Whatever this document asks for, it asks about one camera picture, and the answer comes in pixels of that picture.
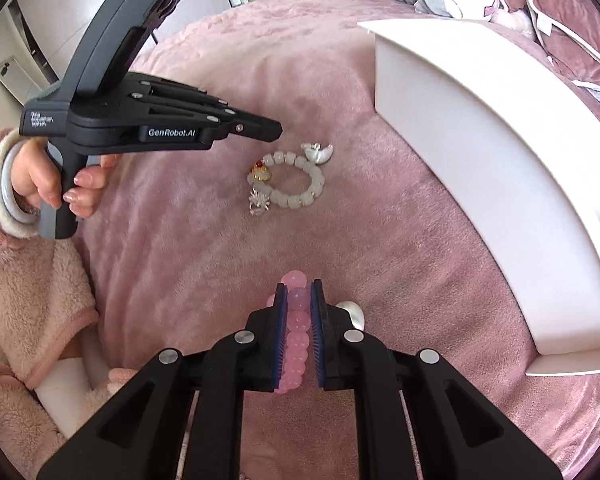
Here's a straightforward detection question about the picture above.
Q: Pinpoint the pink bead bracelet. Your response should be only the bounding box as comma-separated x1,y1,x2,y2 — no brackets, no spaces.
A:
267,269,315,395

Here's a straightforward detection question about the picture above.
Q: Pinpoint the person's white-socked leg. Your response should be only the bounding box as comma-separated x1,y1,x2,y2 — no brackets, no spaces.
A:
34,357,92,437

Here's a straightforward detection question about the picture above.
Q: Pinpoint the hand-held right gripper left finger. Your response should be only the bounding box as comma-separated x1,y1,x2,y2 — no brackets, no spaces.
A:
36,283,289,480

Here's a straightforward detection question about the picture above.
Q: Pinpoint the white bead bracelet with charms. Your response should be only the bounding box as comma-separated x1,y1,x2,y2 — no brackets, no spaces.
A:
247,142,336,219

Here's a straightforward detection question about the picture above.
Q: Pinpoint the pink plush blanket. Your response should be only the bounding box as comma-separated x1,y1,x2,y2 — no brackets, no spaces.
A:
75,0,600,480

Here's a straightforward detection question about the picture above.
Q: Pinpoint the pink fluffy robe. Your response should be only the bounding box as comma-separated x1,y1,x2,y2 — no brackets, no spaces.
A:
0,234,102,461

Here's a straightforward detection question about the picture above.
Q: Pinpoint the white open box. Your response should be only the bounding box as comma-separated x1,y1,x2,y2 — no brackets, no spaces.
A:
357,17,600,379

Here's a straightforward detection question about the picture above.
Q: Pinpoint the mauve velvet pillow white piping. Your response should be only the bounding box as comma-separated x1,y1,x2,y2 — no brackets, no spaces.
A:
522,0,600,95

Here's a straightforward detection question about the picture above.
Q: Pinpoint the pearly round charm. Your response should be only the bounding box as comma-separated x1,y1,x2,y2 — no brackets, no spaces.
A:
334,300,367,332

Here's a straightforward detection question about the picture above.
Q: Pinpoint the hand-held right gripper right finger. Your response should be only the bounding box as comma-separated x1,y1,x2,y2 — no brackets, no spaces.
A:
309,280,565,480

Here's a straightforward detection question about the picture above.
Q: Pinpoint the white wardrobe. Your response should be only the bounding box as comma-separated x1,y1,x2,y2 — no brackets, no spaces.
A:
7,0,251,86

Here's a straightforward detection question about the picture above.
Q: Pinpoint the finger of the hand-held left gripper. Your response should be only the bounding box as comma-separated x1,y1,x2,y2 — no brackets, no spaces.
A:
130,104,284,148
128,72,246,122

